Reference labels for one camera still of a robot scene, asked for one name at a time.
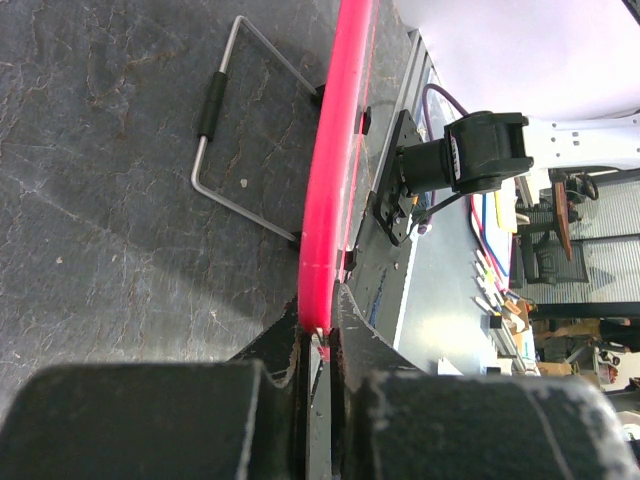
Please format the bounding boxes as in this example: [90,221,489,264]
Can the black office chair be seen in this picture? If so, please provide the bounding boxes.
[509,233,589,289]

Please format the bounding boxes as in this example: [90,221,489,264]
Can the black whiteboard clip foot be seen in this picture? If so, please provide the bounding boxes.
[343,249,357,272]

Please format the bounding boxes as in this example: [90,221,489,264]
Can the metal wire whiteboard stand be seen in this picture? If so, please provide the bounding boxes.
[190,15,321,245]

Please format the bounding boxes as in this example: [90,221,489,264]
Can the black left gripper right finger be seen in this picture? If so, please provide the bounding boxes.
[329,284,638,479]

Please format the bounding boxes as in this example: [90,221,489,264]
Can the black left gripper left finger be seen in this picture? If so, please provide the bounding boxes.
[1,303,305,479]

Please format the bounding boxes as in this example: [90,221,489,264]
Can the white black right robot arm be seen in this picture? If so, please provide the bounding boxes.
[373,110,639,246]

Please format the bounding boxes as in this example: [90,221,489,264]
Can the pink framed whiteboard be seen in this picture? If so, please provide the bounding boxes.
[297,1,375,362]

